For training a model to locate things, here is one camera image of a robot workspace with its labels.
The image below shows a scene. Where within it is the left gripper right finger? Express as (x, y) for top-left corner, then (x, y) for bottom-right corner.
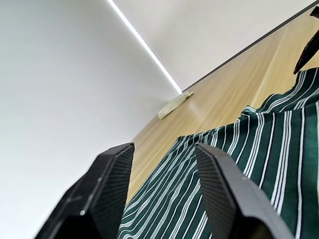
(194, 143), (296, 239)

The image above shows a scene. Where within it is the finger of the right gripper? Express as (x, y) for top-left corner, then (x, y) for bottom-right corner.
(293, 31), (319, 75)

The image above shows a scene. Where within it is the folded beige cloth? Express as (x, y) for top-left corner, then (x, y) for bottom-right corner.
(157, 91), (194, 120)

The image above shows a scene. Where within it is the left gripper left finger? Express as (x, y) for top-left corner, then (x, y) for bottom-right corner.
(34, 142), (135, 239)

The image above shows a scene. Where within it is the green white striped T-shirt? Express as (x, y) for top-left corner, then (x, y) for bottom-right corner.
(117, 67), (319, 239)

